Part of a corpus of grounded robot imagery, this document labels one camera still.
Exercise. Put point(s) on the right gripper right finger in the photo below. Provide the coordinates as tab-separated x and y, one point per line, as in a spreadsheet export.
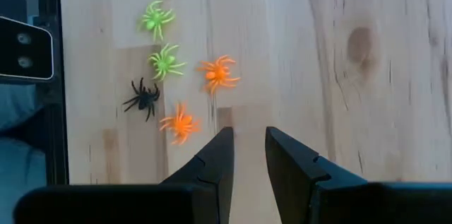
300	188

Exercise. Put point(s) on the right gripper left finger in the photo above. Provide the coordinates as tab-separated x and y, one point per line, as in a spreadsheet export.
212	188

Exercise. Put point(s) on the orange plastic spider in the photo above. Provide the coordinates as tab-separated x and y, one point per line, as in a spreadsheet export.
180	123
219	73

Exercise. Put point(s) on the black plastic spider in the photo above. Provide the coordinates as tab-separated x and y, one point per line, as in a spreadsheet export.
143	98

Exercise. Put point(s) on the green plastic spider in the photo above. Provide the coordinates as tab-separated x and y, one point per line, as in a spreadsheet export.
164	63
155	19

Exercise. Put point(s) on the black aluminium table frame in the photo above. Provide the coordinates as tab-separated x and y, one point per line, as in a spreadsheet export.
53	128

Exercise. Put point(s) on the black table-level camera box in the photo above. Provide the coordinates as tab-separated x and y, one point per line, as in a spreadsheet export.
35	51

